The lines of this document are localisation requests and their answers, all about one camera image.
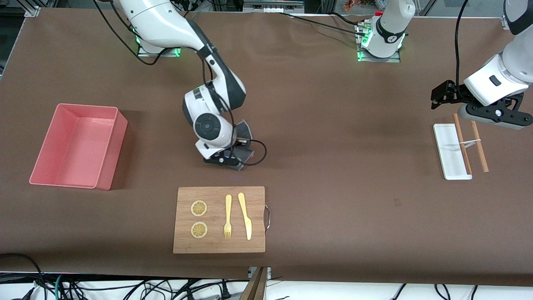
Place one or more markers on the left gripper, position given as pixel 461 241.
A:
pixel 456 92

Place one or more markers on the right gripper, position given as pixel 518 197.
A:
pixel 242 134

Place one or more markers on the grey cloth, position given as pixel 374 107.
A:
pixel 245 131

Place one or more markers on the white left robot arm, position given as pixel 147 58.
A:
pixel 389 29

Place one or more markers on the white band between dowels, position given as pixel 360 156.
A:
pixel 470 143

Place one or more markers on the lemon slice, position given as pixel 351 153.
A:
pixel 199 208
pixel 199 230

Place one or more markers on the yellow plastic fork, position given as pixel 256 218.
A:
pixel 228 208

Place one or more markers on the white rectangular tray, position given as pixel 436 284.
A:
pixel 447 154

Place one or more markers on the wooden cutting board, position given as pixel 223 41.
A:
pixel 254 200

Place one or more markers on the yellow plastic knife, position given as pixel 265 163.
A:
pixel 245 216

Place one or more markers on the brown table cover sheet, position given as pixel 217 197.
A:
pixel 333 125

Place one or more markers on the pink plastic bin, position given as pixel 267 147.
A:
pixel 75 146

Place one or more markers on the wooden plank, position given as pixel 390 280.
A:
pixel 254 289

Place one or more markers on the silver metal box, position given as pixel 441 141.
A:
pixel 272 5

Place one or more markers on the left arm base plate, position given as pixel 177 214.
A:
pixel 379 59

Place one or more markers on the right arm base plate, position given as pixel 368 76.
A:
pixel 166 53

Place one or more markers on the small metal bracket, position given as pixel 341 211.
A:
pixel 269 273

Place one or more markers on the aluminium frame corner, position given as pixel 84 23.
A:
pixel 33 11

